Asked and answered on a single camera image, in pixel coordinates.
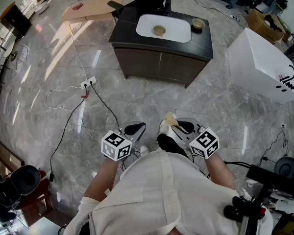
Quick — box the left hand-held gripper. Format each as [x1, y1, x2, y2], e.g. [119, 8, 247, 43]
[101, 121, 147, 162]

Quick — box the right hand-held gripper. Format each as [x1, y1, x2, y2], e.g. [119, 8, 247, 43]
[171, 117, 220, 159]

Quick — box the beige scrubbing sponge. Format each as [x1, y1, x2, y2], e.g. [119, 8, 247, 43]
[164, 113, 190, 134]

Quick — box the person's left forearm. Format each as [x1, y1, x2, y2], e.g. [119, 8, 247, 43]
[84, 155, 120, 202]

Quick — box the person's right forearm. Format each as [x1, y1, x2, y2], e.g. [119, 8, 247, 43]
[204, 153, 236, 190]

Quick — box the person's black trouser leg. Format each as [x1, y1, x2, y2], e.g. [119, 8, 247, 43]
[156, 133, 188, 158]

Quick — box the person's white shirt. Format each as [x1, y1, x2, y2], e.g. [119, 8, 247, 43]
[63, 148, 274, 235]

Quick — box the dark sink cabinet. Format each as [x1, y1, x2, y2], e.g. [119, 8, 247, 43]
[109, 7, 214, 89]

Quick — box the black equipment stand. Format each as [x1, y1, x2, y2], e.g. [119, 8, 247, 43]
[246, 164, 294, 200]

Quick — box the black waist-mounted device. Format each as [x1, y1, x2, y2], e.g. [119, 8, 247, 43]
[222, 196, 268, 224]

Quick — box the white sink basin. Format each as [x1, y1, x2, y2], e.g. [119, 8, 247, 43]
[135, 13, 192, 43]

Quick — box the white box appliance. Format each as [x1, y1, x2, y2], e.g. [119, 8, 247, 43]
[227, 27, 294, 104]

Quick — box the red stool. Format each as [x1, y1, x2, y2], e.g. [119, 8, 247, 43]
[14, 170, 54, 220]

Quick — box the dark grey domed case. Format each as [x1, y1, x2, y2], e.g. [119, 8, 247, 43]
[274, 157, 294, 181]

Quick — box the black backpack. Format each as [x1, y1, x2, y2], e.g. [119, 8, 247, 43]
[0, 164, 42, 220]

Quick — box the light wooden table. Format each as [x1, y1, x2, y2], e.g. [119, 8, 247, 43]
[61, 0, 123, 25]

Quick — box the cardboard box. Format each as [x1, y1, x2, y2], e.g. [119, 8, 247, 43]
[246, 8, 286, 44]

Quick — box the brown wooden bench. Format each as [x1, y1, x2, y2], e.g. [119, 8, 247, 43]
[0, 133, 25, 173]

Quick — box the black cloth bundle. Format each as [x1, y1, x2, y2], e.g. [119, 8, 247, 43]
[264, 14, 282, 33]

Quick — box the dark wooden cabinet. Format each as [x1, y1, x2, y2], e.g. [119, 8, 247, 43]
[0, 1, 32, 40]

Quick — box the black power cable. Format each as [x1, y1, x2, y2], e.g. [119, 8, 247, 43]
[89, 82, 121, 129]
[49, 83, 88, 182]

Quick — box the thick black cable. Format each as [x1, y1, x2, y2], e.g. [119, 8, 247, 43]
[222, 160, 251, 168]

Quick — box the white power cable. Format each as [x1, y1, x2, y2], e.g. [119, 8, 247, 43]
[44, 84, 101, 141]

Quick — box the black wire stool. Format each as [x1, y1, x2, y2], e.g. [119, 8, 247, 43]
[11, 44, 30, 70]

